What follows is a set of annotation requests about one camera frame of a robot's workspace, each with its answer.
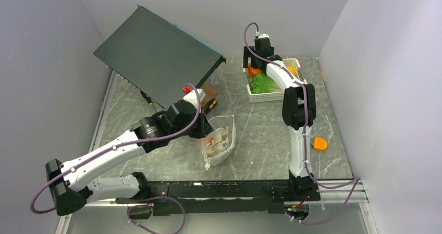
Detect orange tangerine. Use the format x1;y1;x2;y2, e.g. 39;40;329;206
247;66;262;77

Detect pink yellow peach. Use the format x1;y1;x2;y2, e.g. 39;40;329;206
196;137;214;151

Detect yellow lemon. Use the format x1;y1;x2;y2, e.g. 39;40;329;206
286;66;298;76

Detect clear zip top bag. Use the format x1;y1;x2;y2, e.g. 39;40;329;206
197;115;236;170

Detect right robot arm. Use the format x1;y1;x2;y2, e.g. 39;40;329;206
243;34;316;200

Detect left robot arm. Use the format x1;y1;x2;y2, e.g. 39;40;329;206
45;100;213;216

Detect yellow black screwdriver left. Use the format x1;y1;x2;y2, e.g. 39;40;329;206
140;91;157;113

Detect yellow black screwdriver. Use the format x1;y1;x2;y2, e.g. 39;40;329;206
204;98;218;115
140;91;157;113

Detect white plastic basket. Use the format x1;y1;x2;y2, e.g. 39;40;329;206
243;58;307;103

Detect yellow black screwdriver right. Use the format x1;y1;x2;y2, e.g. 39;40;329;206
204;98;218;115

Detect green lettuce head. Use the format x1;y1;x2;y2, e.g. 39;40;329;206
249;72;281;94

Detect brown wooden board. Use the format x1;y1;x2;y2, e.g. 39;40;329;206
201;83;219;108

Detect dark grey server chassis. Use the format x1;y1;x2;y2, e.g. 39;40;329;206
93;6;226;108

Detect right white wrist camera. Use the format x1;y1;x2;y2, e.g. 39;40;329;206
255;33;269;39

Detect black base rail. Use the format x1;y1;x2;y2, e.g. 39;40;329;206
115;180;363;216

